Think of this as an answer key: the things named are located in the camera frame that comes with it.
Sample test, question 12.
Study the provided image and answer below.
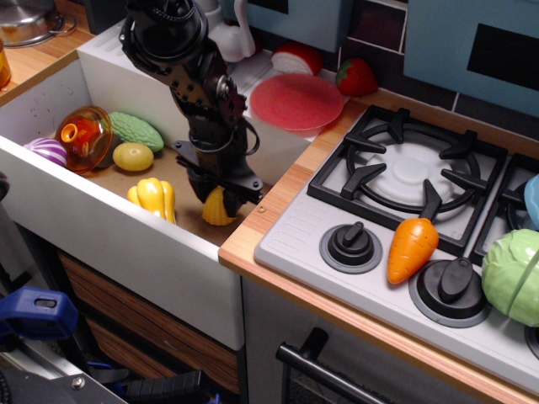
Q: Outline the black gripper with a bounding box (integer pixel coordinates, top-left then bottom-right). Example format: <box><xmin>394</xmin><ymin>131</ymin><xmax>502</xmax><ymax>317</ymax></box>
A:
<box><xmin>172</xmin><ymin>125</ymin><xmax>264</xmax><ymax>218</ymax></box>

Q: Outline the yellow toy corn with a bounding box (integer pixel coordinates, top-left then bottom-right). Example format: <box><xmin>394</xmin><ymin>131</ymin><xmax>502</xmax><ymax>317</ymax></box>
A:
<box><xmin>201</xmin><ymin>186</ymin><xmax>236</xmax><ymax>226</ymax></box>

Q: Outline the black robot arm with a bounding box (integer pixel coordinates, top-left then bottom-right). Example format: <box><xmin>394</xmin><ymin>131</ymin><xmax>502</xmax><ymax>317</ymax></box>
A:
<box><xmin>120</xmin><ymin>1</ymin><xmax>263</xmax><ymax>218</ymax></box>

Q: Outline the pink round plate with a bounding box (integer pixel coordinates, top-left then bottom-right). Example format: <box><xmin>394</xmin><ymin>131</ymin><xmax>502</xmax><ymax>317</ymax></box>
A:
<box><xmin>249</xmin><ymin>73</ymin><xmax>344</xmax><ymax>136</ymax></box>

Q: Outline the yellow toy bell pepper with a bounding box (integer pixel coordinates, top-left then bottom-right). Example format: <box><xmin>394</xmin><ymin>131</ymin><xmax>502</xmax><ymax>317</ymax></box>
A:
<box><xmin>127</xmin><ymin>178</ymin><xmax>176</xmax><ymax>224</ymax></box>

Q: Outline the yellow toy potato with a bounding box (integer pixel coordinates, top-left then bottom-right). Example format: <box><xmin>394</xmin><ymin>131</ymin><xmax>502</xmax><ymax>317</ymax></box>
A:
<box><xmin>113</xmin><ymin>142</ymin><xmax>154</xmax><ymax>172</ymax></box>

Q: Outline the green toy bitter gourd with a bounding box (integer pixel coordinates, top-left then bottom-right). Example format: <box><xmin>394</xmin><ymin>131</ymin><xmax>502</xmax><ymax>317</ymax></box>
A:
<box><xmin>109</xmin><ymin>112</ymin><xmax>164</xmax><ymax>153</ymax></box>

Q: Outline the white toy sink basin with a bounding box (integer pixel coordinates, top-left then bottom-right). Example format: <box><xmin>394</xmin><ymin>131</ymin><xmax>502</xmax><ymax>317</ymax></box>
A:
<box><xmin>0</xmin><ymin>8</ymin><xmax>350</xmax><ymax>352</ymax></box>

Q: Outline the black left stove knob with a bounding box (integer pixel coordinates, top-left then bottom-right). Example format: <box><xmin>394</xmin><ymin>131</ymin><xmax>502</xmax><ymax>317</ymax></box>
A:
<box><xmin>319</xmin><ymin>221</ymin><xmax>383</xmax><ymax>275</ymax></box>

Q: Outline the black stove knob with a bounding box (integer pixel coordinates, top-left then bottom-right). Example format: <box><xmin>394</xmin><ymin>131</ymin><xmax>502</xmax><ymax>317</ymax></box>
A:
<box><xmin>319</xmin><ymin>221</ymin><xmax>383</xmax><ymax>275</ymax></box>
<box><xmin>408</xmin><ymin>258</ymin><xmax>491</xmax><ymax>328</ymax></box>

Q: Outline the grey toy faucet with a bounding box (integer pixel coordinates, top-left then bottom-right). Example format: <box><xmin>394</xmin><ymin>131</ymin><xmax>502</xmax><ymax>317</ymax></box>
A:
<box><xmin>196</xmin><ymin>0</ymin><xmax>256</xmax><ymax>63</ymax></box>

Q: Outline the red white toy bread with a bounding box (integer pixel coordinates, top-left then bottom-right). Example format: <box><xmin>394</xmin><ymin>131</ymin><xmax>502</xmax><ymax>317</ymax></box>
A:
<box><xmin>270</xmin><ymin>41</ymin><xmax>323</xmax><ymax>76</ymax></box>

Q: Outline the purple striped toy onion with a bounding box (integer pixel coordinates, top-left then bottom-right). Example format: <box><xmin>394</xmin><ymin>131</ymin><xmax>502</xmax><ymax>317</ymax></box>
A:
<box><xmin>24</xmin><ymin>138</ymin><xmax>67</xmax><ymax>167</ymax></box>

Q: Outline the black burner grate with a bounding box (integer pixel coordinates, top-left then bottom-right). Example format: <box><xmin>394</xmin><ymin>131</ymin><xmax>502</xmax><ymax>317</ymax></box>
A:
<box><xmin>470</xmin><ymin>154</ymin><xmax>538</xmax><ymax>267</ymax></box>
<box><xmin>307</xmin><ymin>105</ymin><xmax>508</xmax><ymax>256</ymax></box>

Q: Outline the grey toy stove top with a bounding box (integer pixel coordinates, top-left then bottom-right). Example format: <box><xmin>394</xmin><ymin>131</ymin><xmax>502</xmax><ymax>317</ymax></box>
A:
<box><xmin>253</xmin><ymin>104</ymin><xmax>539</xmax><ymax>396</ymax></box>

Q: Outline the red toy strawberry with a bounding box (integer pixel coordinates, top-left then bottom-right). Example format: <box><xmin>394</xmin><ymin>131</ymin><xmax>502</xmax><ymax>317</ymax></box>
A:
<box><xmin>335</xmin><ymin>57</ymin><xmax>378</xmax><ymax>97</ymax></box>

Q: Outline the orange toy carrot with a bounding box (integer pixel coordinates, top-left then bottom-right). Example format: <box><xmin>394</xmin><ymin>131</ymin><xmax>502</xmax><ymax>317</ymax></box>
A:
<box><xmin>387</xmin><ymin>218</ymin><xmax>440</xmax><ymax>284</ymax></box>

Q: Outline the blue clamp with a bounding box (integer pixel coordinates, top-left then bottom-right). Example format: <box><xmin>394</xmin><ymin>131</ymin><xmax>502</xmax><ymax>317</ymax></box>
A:
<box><xmin>1</xmin><ymin>287</ymin><xmax>79</xmax><ymax>341</ymax></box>

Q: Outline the orange transparent cup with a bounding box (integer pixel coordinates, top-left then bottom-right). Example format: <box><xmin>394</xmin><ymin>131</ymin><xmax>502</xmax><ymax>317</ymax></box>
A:
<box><xmin>0</xmin><ymin>41</ymin><xmax>11</xmax><ymax>88</ymax></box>

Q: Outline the black right stove knob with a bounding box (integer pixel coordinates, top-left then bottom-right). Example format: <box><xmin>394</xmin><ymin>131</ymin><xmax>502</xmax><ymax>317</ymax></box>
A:
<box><xmin>408</xmin><ymin>258</ymin><xmax>491</xmax><ymax>328</ymax></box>

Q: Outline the steel pot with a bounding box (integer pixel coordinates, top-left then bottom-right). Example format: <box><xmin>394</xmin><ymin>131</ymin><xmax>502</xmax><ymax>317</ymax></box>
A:
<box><xmin>1</xmin><ymin>0</ymin><xmax>77</xmax><ymax>48</ymax></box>

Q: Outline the green toy cabbage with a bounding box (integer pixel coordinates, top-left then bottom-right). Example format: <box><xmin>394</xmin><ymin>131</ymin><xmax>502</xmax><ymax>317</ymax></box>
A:
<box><xmin>482</xmin><ymin>229</ymin><xmax>538</xmax><ymax>327</ymax></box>

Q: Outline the light blue bowl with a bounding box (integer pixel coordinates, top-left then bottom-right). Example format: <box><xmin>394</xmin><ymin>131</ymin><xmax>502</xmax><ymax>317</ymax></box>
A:
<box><xmin>524</xmin><ymin>175</ymin><xmax>539</xmax><ymax>229</ymax></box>

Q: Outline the black oven door handle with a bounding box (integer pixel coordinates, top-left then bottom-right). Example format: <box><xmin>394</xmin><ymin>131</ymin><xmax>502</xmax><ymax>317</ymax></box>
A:
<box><xmin>275</xmin><ymin>327</ymin><xmax>391</xmax><ymax>403</ymax></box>

